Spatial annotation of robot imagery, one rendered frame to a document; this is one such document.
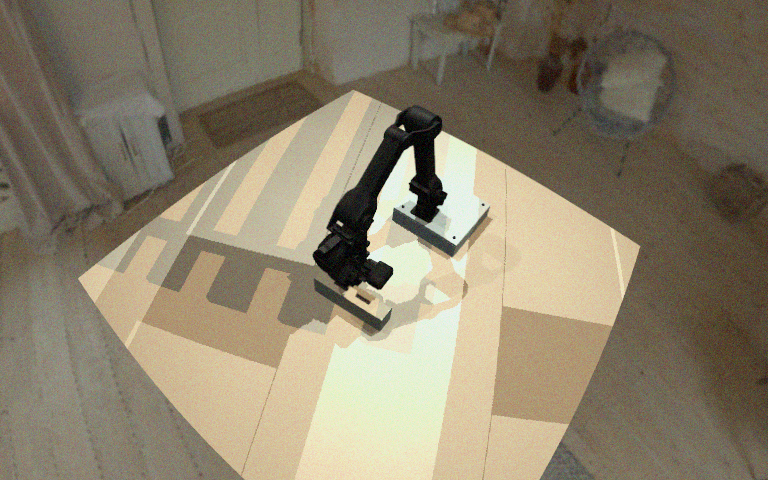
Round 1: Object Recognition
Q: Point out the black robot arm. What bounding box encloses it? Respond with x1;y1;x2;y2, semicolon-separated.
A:
312;105;448;288

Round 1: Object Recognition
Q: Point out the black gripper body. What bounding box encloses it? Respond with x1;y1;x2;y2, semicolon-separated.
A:
318;233;393;290

